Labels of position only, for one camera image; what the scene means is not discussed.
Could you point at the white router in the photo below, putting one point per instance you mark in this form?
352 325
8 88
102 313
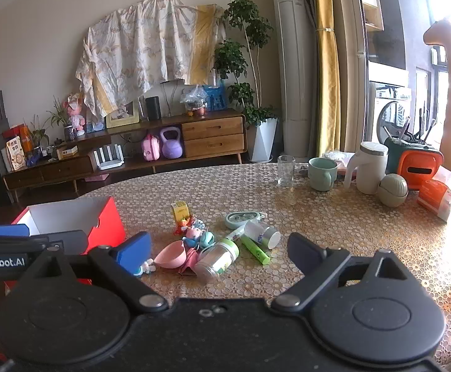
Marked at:
111 161

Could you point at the pink flat box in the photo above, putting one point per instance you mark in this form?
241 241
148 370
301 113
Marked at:
97 178

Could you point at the white tower air conditioner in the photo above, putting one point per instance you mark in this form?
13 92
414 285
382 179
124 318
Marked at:
295 66

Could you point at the dark green utensil holder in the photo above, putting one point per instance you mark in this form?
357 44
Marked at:
394 147

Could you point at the small white blue toy figure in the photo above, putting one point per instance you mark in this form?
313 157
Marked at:
148 267

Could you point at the small plant in dark pot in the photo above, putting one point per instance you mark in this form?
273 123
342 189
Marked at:
70 133

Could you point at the white green tube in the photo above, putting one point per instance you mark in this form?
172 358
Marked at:
233 235

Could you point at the clear plastic cup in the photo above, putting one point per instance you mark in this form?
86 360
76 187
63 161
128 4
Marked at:
264 234

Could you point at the wooden TV cabinet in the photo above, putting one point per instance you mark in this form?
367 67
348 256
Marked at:
210 131

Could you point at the yellow curtain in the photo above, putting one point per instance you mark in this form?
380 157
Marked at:
326 66

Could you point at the snack bag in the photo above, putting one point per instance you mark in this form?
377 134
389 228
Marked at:
16 155

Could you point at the red cardboard box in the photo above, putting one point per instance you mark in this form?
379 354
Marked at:
109 221

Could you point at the glass tumbler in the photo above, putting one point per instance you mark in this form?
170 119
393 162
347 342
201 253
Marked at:
286 170

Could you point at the clear plastic bag of fruit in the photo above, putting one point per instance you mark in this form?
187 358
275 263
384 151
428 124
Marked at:
194 100

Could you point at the mint green case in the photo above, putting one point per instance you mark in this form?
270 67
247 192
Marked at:
239 219

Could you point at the small yellow box toy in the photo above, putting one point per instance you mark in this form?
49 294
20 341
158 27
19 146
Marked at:
179 211

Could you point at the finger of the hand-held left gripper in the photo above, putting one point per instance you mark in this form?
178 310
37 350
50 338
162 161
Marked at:
6 230
66 240

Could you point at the blue plastic bag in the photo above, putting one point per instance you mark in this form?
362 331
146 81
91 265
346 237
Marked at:
215 99

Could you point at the purple kettlebell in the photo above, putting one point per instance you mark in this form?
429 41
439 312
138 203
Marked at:
171 149

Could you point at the black speaker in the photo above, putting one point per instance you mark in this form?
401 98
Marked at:
153 108

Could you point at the orange carton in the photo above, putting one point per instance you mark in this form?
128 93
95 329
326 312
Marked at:
26 139

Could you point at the clear blue round charm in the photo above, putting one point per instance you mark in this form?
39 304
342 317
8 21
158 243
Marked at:
199 224

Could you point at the yellow-green picture frame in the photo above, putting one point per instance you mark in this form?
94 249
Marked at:
122 118

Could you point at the white yellow small box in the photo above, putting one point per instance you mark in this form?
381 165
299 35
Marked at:
67 152

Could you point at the white lidded pitcher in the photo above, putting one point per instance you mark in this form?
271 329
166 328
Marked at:
368 170

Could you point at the pink doll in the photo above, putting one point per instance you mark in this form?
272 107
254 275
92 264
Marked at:
76 112

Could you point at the washing machine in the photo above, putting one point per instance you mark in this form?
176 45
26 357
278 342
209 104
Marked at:
388 112

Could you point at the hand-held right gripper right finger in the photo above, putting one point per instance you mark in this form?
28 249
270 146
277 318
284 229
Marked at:
303 254

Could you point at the pink toy suitcase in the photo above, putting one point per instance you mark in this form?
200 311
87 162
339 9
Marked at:
150 149

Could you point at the floral draped cloth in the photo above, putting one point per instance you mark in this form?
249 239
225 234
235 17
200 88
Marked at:
140 46

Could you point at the pink blue pig toy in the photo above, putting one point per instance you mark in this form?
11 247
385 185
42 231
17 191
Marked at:
192 236

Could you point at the orange tissue packet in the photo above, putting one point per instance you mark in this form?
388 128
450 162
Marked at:
438 197

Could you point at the pale green mug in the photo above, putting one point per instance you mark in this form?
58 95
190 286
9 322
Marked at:
320 174

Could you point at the small thin-leaf potted plant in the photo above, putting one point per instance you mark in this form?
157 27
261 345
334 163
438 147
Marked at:
39 135

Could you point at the round beige container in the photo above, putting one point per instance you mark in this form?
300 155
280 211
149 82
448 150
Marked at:
392 190

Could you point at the orange storage box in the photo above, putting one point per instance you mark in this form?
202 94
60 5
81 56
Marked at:
419 170

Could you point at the bunch of kitchen utensils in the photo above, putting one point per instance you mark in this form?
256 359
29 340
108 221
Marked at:
403 130

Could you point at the pink white pouch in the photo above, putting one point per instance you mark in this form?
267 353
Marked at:
339 159

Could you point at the clear jar green lid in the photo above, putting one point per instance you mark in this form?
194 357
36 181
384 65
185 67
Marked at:
213 261

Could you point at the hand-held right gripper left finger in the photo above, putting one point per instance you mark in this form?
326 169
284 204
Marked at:
134 250

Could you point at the large plant in white pot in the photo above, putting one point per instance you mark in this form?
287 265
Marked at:
264 139

